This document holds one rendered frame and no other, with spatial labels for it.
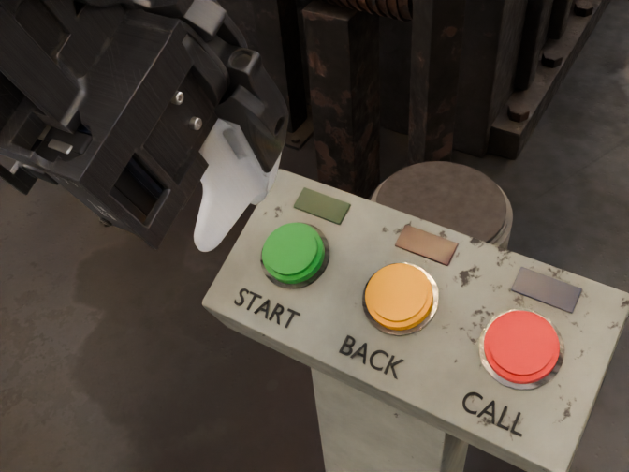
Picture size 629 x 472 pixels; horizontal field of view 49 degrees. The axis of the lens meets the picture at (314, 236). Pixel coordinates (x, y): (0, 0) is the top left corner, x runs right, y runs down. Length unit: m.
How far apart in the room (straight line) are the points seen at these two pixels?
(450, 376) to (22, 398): 0.89
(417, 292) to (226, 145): 0.17
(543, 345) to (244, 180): 0.19
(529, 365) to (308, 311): 0.13
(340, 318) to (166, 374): 0.74
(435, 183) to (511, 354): 0.25
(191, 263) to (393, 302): 0.88
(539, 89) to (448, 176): 0.90
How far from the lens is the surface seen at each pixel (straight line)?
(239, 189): 0.32
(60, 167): 0.22
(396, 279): 0.42
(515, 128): 1.40
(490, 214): 0.59
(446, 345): 0.41
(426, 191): 0.60
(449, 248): 0.43
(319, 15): 1.08
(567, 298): 0.42
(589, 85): 1.66
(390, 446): 0.51
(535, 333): 0.40
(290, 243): 0.44
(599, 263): 1.28
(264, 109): 0.27
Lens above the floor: 0.94
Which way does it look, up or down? 47 degrees down
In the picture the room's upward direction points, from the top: 6 degrees counter-clockwise
